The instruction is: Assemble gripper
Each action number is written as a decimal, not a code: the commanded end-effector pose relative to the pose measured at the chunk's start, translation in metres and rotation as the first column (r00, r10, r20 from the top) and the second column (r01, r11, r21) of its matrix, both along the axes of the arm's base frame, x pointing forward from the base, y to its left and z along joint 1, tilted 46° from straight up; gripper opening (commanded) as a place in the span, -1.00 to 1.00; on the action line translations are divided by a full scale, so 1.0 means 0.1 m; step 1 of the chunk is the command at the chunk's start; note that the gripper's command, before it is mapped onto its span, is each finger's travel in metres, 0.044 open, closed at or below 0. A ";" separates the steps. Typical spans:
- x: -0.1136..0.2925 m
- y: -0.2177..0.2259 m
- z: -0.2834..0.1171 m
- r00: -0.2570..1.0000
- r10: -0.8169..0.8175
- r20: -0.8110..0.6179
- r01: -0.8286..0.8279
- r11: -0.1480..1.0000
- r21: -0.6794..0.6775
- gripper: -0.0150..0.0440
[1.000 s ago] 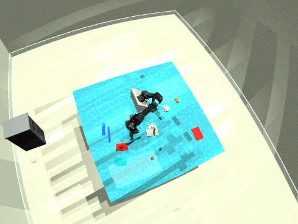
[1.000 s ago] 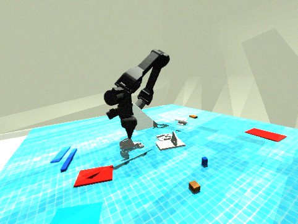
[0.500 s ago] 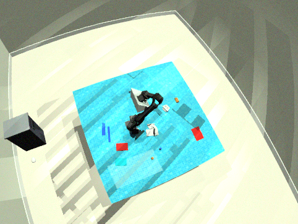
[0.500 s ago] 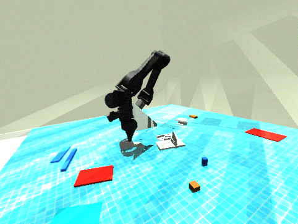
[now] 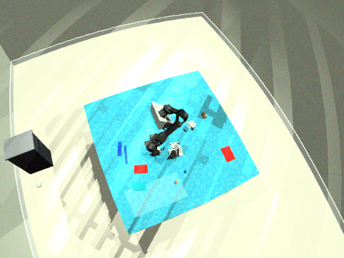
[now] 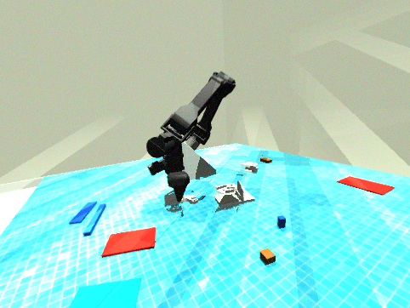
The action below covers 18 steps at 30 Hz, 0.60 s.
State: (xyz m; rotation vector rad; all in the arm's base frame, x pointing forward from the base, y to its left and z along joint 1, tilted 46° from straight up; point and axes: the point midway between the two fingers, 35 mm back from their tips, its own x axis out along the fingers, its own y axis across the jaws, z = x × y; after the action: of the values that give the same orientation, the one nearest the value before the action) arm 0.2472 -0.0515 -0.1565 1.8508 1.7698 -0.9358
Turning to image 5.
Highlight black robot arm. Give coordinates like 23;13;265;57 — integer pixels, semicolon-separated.
143;104;189;153

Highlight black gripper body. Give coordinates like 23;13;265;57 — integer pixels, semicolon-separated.
149;134;160;156

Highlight red flat plate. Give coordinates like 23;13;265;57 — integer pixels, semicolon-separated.
221;146;235;162
134;165;148;174

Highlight cyan flat plate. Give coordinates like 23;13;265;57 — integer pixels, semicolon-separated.
133;182;146;191

